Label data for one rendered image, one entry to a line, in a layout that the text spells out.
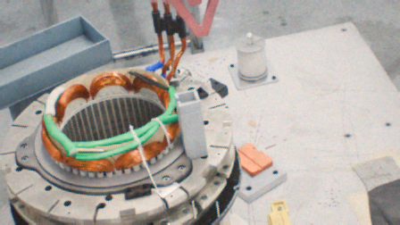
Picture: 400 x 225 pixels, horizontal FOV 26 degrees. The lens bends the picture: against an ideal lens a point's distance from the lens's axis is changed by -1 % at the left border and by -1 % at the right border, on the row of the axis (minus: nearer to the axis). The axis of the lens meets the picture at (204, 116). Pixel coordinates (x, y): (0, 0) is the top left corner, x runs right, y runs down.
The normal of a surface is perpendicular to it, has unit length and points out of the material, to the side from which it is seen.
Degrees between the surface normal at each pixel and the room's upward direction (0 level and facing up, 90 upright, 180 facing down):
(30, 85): 90
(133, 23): 0
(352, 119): 0
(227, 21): 0
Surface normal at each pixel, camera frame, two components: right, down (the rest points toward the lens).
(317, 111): -0.11, -0.78
